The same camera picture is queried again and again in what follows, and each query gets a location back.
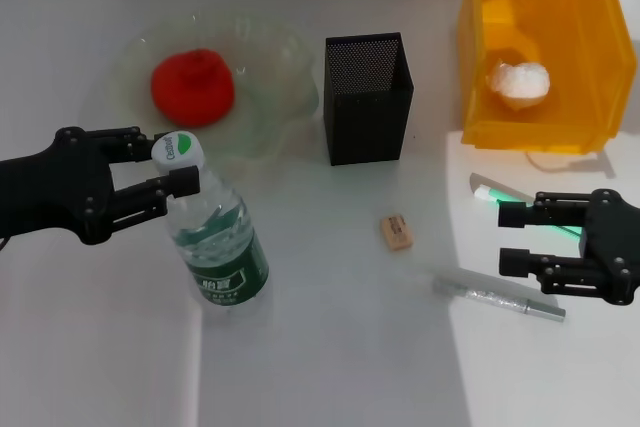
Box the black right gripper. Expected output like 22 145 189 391
497 188 640 306

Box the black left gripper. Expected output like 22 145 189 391
0 125 202 247

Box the silver pen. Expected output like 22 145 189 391
432 276 567 323

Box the red-orange fruit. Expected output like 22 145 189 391
150 47 236 128

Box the clear water bottle green label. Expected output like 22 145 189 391
150 130 270 313

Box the beige eraser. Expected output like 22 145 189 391
378 215 416 251

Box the white paper ball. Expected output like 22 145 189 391
487 59 551 111

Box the green glass fruit bowl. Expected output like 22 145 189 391
82 9 321 183

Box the black mesh pen holder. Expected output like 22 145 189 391
322 31 415 167

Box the yellow plastic storage bin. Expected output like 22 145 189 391
455 0 636 156

